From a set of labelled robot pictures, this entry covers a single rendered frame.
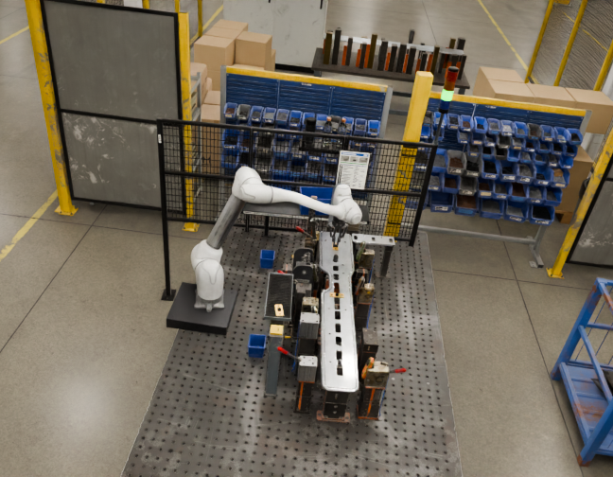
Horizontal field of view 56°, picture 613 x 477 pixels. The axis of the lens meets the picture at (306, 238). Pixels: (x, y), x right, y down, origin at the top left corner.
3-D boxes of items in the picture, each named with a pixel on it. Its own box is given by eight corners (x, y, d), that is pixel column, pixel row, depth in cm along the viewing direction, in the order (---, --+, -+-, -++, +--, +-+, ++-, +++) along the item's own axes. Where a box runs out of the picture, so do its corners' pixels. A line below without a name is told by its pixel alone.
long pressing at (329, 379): (364, 394, 284) (365, 391, 283) (319, 390, 283) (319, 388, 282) (351, 234, 397) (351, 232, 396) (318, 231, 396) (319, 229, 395)
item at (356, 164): (364, 190, 417) (372, 151, 399) (333, 187, 416) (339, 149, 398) (364, 189, 418) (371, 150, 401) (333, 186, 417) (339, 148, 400)
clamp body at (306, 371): (311, 416, 305) (319, 368, 285) (290, 415, 305) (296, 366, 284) (312, 401, 313) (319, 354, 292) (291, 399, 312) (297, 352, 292)
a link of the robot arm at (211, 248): (189, 276, 362) (183, 256, 379) (213, 282, 371) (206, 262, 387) (246, 173, 334) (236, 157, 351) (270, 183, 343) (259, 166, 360)
